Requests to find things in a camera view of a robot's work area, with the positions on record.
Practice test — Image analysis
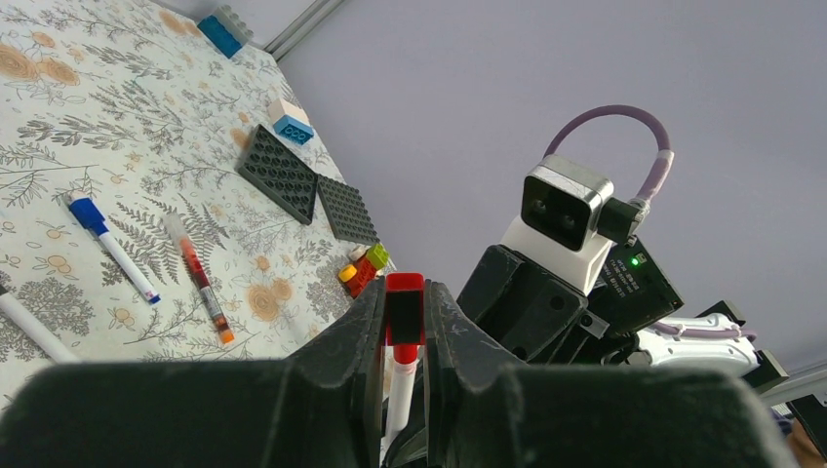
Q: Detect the dark green lego baseplate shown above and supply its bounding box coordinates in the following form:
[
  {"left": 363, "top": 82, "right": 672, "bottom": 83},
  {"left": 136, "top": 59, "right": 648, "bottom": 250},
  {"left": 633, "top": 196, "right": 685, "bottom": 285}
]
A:
[{"left": 236, "top": 125, "right": 319, "bottom": 225}]

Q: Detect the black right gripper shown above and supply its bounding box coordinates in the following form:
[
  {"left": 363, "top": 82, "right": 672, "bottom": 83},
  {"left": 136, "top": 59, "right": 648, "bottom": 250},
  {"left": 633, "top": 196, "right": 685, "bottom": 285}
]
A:
[{"left": 456, "top": 242, "right": 684, "bottom": 365}]

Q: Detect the colourful lego brick pile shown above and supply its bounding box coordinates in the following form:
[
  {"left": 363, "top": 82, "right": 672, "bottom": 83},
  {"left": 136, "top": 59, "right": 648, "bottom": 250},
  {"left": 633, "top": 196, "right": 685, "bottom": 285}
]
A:
[{"left": 337, "top": 243, "right": 389, "bottom": 298}]

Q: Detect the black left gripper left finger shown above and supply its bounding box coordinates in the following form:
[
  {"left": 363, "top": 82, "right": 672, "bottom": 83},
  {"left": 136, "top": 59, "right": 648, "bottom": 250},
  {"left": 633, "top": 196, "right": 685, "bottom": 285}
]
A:
[{"left": 1, "top": 280, "right": 385, "bottom": 467}]

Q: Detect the white marker red end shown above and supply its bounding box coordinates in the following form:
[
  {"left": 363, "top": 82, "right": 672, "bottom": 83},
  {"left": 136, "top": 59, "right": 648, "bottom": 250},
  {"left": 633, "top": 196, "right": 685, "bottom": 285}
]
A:
[{"left": 383, "top": 361, "right": 417, "bottom": 448}]

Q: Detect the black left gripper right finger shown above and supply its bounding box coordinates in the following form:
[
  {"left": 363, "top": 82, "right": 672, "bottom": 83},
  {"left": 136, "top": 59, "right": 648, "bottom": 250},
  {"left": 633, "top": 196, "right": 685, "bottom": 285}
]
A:
[{"left": 423, "top": 282, "right": 796, "bottom": 467}]

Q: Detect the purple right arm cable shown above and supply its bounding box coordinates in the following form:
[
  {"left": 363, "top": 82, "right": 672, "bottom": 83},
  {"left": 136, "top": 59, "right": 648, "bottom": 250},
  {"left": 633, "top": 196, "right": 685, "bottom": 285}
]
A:
[{"left": 543, "top": 104, "right": 759, "bottom": 343}]

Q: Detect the orange red pen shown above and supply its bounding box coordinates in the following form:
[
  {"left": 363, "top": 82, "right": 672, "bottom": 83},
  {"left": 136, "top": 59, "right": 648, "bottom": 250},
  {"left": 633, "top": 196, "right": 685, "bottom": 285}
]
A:
[{"left": 163, "top": 214, "right": 235, "bottom": 344}]

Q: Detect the grey lego baseplate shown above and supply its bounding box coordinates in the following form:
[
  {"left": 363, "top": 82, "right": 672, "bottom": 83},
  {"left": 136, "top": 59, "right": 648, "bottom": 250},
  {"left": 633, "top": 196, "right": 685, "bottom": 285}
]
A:
[{"left": 317, "top": 175, "right": 379, "bottom": 246}]

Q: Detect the white blue lego brick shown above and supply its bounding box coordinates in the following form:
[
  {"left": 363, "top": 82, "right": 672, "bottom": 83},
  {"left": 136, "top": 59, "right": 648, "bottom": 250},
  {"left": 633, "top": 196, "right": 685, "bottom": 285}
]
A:
[{"left": 268, "top": 98, "right": 315, "bottom": 145}]

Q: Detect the white marker blue end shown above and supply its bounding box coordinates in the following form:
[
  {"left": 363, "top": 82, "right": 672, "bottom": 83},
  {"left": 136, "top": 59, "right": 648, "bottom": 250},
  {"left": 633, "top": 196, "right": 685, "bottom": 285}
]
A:
[{"left": 67, "top": 191, "right": 161, "bottom": 304}]

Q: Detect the floral table mat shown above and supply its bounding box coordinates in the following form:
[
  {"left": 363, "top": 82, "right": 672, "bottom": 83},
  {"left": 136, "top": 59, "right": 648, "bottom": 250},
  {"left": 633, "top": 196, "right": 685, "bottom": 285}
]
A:
[{"left": 1, "top": 1, "right": 362, "bottom": 362}]

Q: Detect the white marker black tip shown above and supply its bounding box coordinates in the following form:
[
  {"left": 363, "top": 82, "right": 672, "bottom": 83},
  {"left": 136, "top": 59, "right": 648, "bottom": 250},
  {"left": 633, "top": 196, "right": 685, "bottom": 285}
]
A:
[{"left": 1, "top": 287, "right": 80, "bottom": 364}]

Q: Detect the red marker cap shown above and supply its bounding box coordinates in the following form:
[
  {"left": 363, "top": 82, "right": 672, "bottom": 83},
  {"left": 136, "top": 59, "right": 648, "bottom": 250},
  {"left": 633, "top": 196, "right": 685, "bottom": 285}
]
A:
[{"left": 384, "top": 272, "right": 425, "bottom": 365}]

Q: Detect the blue grey lego brick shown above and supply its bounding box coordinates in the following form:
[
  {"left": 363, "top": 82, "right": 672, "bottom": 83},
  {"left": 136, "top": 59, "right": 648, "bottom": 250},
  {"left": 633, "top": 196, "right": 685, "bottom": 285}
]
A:
[{"left": 197, "top": 5, "right": 254, "bottom": 59}]

